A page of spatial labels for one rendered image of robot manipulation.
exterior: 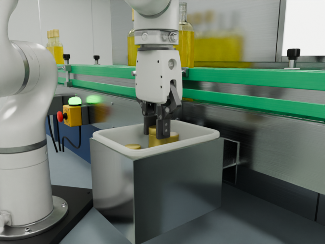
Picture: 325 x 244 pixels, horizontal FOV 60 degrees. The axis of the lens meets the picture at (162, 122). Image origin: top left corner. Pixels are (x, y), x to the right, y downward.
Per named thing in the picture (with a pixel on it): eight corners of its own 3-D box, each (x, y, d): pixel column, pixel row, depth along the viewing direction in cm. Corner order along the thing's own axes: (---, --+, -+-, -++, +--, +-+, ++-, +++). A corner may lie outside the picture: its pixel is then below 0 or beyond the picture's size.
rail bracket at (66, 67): (73, 87, 116) (71, 53, 113) (55, 88, 112) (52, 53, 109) (69, 86, 119) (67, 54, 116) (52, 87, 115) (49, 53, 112)
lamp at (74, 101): (83, 105, 102) (82, 97, 101) (71, 106, 99) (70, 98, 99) (79, 104, 105) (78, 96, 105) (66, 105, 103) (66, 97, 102)
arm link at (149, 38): (189, 31, 52) (189, 48, 53) (160, 34, 59) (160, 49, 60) (153, 28, 47) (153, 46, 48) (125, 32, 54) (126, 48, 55)
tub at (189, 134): (223, 171, 60) (225, 131, 58) (133, 204, 46) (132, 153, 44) (171, 151, 73) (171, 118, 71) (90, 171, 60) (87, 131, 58)
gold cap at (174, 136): (164, 131, 69) (164, 149, 70) (164, 135, 65) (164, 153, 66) (178, 131, 69) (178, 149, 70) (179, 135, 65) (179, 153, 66)
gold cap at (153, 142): (155, 151, 56) (155, 129, 55) (145, 146, 59) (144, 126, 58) (169, 147, 58) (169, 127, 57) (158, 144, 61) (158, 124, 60)
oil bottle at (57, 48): (66, 78, 170) (62, 29, 164) (56, 78, 166) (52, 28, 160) (62, 77, 174) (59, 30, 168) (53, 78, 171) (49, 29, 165)
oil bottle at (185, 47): (194, 96, 84) (195, 21, 80) (179, 97, 81) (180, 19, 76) (181, 94, 89) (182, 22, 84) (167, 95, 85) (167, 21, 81)
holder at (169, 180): (236, 199, 65) (240, 133, 61) (135, 246, 48) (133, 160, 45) (186, 175, 78) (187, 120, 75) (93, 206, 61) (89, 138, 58)
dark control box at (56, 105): (64, 114, 125) (62, 95, 123) (45, 116, 120) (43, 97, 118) (57, 112, 131) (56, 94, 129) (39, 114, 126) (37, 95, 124)
